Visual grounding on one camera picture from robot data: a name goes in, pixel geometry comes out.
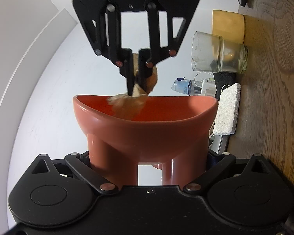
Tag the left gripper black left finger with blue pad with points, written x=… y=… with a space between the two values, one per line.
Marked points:
x=79 y=164

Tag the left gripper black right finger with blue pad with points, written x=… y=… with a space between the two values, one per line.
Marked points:
x=218 y=168

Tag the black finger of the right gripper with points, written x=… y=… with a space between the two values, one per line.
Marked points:
x=121 y=57
x=149 y=58

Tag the coral footed ceramic bowl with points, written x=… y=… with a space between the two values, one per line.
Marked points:
x=170 y=131

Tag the blue water bottle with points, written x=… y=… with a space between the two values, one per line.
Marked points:
x=182 y=85

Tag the white sponge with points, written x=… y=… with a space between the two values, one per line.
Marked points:
x=227 y=113

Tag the yellow round container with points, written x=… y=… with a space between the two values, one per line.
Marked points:
x=229 y=25

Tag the clear glass jar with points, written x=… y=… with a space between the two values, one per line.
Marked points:
x=212 y=53

